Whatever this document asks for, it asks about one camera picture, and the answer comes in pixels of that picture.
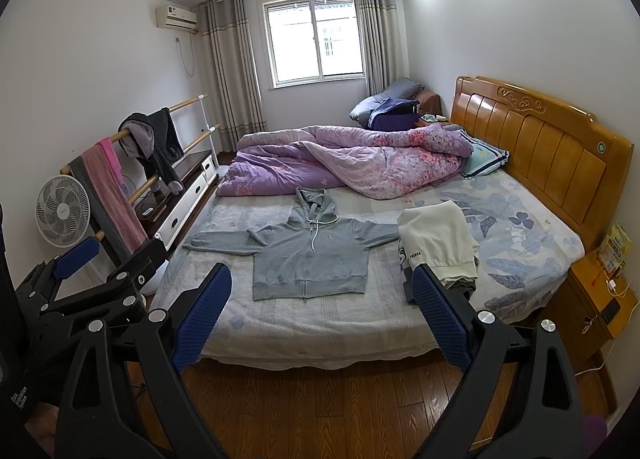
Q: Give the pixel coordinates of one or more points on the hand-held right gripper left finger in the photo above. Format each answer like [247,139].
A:
[202,319]

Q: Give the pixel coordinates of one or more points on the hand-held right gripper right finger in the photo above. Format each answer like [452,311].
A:
[442,314]

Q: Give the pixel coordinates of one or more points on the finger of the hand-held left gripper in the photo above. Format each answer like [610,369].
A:
[135,269]
[75,253]

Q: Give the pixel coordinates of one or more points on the cream white garment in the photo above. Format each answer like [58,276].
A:
[435,239]

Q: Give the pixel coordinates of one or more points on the grey zip hoodie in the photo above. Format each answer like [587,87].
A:
[305,264]

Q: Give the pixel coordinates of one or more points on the white standing fan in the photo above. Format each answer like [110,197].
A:
[62,211]

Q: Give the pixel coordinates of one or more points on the pink towel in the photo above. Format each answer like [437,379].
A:
[112,194]

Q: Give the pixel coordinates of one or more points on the white low cabinet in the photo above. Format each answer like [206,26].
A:
[182,204]

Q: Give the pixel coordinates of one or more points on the grey towel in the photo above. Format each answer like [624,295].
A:
[77,171]

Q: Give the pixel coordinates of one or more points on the wooden bed with pale sheet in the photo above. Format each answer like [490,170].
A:
[300,319]

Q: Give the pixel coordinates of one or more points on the dark hooded jacket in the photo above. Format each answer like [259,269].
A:
[162,139]

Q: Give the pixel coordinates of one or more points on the wooden nightstand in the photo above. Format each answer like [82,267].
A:
[585,299]

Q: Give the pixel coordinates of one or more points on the blue checked pillow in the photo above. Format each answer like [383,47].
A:
[487,156]

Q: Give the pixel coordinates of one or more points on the black phone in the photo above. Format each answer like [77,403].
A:
[610,311]

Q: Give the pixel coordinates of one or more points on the purple floral quilt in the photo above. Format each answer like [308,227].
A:
[350,159]

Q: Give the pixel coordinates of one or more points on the yellow boxes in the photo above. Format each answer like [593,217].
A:
[615,249]

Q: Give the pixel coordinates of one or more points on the dark purple blanket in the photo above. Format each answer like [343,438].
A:
[395,119]

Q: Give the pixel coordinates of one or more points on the grey striped curtain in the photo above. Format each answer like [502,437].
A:
[382,39]
[230,79]

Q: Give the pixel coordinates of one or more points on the brown chair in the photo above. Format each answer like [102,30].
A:
[430,100]

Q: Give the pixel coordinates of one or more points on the white air conditioner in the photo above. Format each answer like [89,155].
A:
[175,16]

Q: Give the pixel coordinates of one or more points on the window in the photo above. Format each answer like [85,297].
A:
[295,44]

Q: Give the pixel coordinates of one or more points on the wooden rail rack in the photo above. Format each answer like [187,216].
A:
[185,103]

